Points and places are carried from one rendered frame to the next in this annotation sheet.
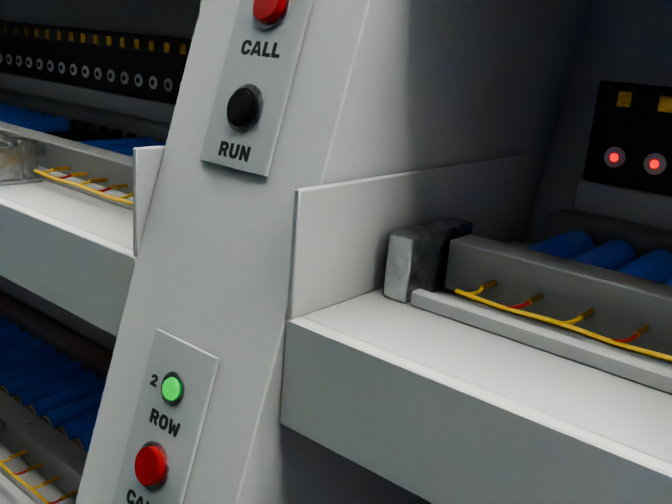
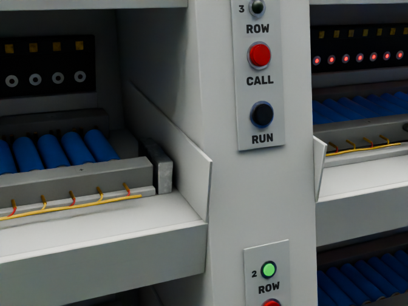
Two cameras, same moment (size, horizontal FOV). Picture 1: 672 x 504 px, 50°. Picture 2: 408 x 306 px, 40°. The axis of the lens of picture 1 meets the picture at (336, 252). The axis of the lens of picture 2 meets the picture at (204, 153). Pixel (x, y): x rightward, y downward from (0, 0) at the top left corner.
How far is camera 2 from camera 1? 0.46 m
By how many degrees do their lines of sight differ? 60
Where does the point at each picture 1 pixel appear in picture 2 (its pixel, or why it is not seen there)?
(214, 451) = (299, 279)
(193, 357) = (274, 248)
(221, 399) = (294, 255)
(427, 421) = (376, 206)
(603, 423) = not seen: outside the picture
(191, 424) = (285, 277)
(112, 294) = (183, 254)
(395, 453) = (362, 225)
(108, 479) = not seen: outside the picture
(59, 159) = not seen: outside the picture
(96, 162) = (27, 187)
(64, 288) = (126, 277)
